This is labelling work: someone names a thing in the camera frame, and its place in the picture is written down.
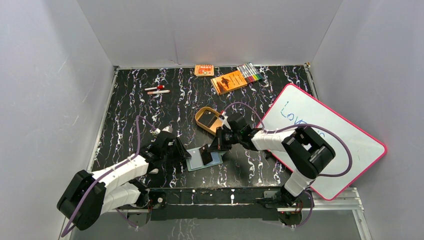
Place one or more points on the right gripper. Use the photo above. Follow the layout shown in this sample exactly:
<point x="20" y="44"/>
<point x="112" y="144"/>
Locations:
<point x="218" y="144"/>

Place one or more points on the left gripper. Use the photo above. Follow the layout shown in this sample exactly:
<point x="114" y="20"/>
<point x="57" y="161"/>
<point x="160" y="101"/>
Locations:
<point x="178" y="148"/>

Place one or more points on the mint green card holder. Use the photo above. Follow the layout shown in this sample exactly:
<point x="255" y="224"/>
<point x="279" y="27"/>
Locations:
<point x="200" y="158"/>

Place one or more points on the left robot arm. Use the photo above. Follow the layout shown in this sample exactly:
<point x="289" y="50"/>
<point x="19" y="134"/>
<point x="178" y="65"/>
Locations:
<point x="91" y="194"/>

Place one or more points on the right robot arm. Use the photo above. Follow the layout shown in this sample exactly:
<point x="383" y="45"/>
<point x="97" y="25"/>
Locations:
<point x="308" y="151"/>

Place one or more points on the small orange card box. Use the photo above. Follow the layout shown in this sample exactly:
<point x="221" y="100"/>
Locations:
<point x="204" y="70"/>

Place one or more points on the tan oval tray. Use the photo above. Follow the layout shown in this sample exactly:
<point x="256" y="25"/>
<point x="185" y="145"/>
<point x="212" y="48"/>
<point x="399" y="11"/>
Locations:
<point x="213" y="129"/>

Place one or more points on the white stapler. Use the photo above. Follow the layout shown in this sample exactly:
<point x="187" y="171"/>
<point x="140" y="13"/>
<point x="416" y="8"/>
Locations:
<point x="154" y="171"/>

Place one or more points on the orange book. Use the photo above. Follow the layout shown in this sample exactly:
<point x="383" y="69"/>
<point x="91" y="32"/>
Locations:
<point x="228" y="82"/>

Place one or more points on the white pink marker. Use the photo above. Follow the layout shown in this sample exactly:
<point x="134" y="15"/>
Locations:
<point x="158" y="92"/>

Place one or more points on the red capped marker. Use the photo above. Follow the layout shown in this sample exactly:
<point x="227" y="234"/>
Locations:
<point x="156" y="88"/>

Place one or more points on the set of coloured markers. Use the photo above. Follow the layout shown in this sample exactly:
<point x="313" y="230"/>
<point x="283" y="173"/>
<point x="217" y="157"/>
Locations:
<point x="250" y="73"/>

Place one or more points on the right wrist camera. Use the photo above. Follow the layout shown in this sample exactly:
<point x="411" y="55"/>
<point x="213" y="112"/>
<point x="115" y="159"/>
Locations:
<point x="224" y="119"/>

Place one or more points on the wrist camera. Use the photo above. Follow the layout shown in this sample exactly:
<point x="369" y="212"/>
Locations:
<point x="157" y="131"/>
<point x="224" y="119"/>

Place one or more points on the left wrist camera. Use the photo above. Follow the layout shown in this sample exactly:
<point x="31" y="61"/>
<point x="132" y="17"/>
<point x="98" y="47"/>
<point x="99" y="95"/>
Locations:
<point x="157" y="131"/>

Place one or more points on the black base frame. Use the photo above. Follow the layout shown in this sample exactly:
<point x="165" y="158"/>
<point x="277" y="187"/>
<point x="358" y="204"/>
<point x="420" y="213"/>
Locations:
<point x="264" y="203"/>

